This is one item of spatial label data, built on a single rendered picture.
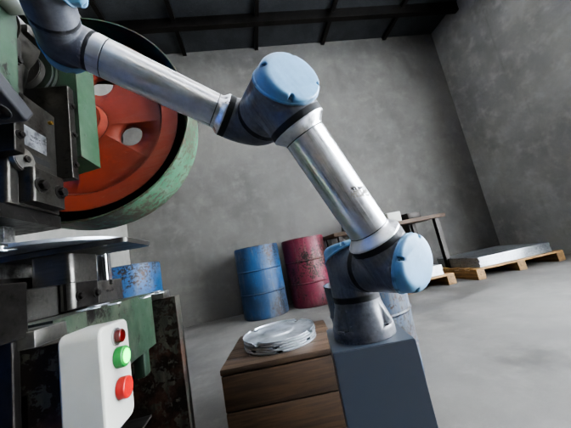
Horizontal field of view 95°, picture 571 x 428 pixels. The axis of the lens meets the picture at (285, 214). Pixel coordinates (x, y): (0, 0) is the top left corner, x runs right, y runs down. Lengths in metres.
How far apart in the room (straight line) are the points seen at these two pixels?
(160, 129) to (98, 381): 0.95
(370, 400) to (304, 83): 0.65
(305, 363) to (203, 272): 3.18
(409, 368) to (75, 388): 0.58
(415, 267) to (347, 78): 4.91
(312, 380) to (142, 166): 0.97
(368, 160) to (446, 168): 1.41
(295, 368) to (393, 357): 0.41
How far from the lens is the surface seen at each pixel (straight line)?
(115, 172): 1.21
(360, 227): 0.53
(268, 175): 4.19
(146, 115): 1.27
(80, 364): 0.46
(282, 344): 1.02
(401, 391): 0.70
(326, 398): 1.04
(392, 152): 4.94
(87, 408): 0.47
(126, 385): 0.48
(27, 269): 0.85
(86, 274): 0.76
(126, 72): 0.65
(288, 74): 0.52
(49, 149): 0.94
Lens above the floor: 0.67
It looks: 9 degrees up
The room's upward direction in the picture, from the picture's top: 11 degrees counter-clockwise
